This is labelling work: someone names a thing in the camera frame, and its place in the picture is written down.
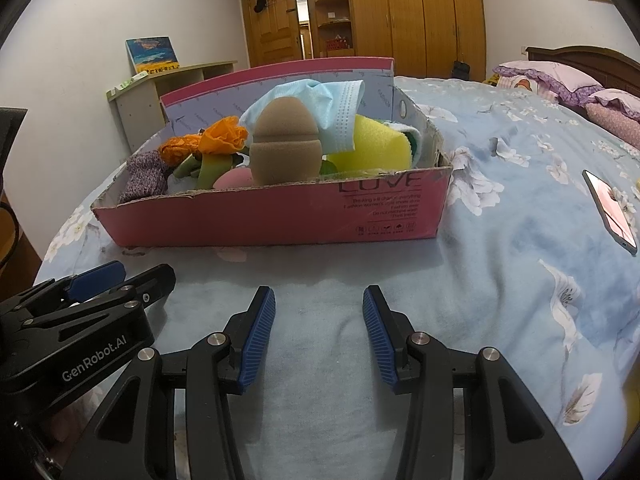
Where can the smartphone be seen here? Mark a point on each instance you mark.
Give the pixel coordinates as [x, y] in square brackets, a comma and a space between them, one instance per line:
[612, 210]

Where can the beige open shelf unit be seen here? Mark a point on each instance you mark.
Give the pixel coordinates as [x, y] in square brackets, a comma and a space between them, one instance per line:
[135, 115]

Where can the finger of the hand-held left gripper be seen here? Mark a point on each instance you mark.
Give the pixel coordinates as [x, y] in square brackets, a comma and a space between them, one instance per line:
[97, 277]
[150, 285]

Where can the green and white sock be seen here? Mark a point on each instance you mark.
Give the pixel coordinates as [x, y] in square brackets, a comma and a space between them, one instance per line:
[414, 137]

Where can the wooden desk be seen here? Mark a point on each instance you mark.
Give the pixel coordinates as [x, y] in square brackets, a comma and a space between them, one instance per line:
[20, 265]

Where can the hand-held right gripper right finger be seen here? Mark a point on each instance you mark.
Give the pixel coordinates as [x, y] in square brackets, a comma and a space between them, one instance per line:
[380, 340]

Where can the pink cardboard box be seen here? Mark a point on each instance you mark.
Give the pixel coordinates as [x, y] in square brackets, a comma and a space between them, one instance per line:
[250, 220]

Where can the red basket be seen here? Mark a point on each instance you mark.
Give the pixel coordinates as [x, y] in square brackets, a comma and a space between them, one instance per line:
[337, 44]

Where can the blue and yellow painting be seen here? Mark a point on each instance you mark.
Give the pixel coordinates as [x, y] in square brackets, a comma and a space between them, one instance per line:
[152, 55]

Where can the black bag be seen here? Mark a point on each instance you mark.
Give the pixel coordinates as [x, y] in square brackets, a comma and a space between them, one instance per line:
[461, 70]

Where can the purple knitted sock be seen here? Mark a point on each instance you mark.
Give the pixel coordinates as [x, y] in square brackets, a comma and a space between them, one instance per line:
[145, 175]

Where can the orange paper flower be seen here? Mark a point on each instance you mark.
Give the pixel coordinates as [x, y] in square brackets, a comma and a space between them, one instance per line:
[220, 135]

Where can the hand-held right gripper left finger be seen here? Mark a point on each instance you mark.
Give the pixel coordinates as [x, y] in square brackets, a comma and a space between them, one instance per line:
[257, 340]

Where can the blue face mask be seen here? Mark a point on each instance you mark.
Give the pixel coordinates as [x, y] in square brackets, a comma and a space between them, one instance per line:
[335, 105]

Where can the yellow sponge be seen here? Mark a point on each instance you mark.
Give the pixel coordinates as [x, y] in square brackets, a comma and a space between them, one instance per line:
[370, 145]

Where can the green packet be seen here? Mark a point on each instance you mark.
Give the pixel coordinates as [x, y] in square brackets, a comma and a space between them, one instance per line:
[129, 81]

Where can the pink makeup sponge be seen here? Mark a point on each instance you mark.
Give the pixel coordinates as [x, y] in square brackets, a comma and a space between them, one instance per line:
[235, 179]

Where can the pink ruffled pillow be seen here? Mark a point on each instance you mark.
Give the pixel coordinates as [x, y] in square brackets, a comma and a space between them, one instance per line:
[617, 110]
[550, 77]

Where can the green ribbon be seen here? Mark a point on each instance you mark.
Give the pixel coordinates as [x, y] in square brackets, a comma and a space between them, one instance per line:
[212, 170]

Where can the black hat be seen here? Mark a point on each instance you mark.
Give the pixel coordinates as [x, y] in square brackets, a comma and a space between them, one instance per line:
[260, 2]

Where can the yellow plush toy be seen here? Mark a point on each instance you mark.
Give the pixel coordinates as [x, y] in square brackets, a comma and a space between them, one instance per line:
[492, 79]

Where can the dark wooden headboard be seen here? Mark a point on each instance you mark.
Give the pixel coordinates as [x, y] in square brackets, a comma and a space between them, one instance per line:
[585, 60]

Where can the tan makeup sponge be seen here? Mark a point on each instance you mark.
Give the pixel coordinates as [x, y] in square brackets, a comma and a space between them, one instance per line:
[285, 145]

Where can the wooden wardrobe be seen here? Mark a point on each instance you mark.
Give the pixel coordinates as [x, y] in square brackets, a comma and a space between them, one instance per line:
[400, 20]

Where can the wooden door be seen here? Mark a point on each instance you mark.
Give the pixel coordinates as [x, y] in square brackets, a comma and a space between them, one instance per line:
[272, 35]

